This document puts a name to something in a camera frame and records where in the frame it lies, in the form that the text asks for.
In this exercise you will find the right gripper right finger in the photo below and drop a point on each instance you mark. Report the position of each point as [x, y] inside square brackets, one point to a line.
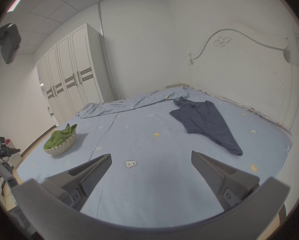
[227, 186]

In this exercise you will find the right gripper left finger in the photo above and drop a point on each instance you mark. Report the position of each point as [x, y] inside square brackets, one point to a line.
[76, 184]

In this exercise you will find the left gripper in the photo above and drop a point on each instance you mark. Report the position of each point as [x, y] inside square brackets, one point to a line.
[0, 152]

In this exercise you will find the green shorts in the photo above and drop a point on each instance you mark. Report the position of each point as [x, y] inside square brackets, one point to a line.
[58, 137]

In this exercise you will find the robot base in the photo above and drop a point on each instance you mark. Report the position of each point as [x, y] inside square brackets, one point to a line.
[21, 219]

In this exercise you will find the round woven basket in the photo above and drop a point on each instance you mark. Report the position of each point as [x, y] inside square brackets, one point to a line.
[61, 147]

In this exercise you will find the dark blue garment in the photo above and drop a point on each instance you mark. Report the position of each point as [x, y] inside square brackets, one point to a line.
[204, 124]

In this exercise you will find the bed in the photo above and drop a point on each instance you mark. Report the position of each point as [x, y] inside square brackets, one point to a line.
[152, 184]

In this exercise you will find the white wardrobe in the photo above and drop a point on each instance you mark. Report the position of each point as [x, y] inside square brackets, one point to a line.
[69, 79]

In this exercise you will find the pale blue quilt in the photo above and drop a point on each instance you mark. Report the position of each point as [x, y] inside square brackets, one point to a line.
[129, 105]

